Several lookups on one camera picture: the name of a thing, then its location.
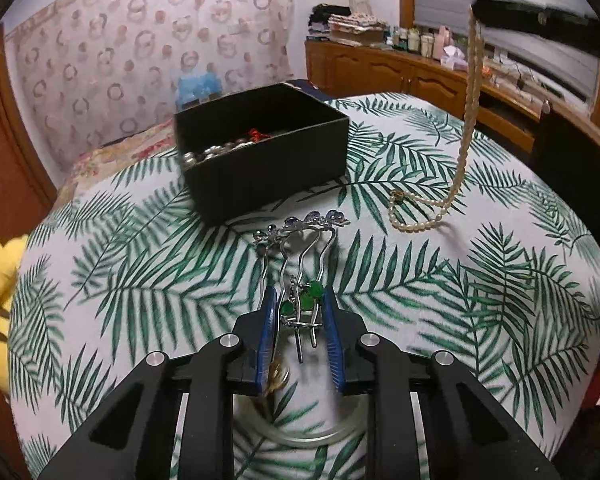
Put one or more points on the silver floral hair comb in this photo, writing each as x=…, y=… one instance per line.
x=298, y=249

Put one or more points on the bottles on sideboard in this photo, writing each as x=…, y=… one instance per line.
x=423, y=41

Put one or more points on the palm leaf print bedspread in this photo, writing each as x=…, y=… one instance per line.
x=510, y=283

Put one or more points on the blue plush toy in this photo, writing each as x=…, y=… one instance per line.
x=194, y=90

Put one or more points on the stack of folded clothes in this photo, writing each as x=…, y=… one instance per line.
x=338, y=23

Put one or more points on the brown louvered wardrobe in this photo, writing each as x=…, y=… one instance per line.
x=26, y=195

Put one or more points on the floral quilt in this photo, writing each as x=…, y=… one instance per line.
x=104, y=162

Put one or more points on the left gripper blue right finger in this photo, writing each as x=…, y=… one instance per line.
x=468, y=434

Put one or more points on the circle patterned curtain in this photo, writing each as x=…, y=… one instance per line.
x=95, y=71

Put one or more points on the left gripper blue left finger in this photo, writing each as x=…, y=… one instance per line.
x=170, y=409

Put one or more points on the pink tissue box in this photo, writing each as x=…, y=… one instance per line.
x=453, y=58

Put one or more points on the wooden sideboard cabinet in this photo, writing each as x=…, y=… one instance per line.
x=339, y=70

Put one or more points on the green stone silver brooch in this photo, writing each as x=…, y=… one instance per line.
x=301, y=305

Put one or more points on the black open jewelry box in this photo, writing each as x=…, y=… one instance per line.
x=246, y=150

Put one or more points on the small gold brooch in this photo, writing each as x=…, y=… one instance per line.
x=278, y=376

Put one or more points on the pale green jade bangle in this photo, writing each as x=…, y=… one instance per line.
x=302, y=427

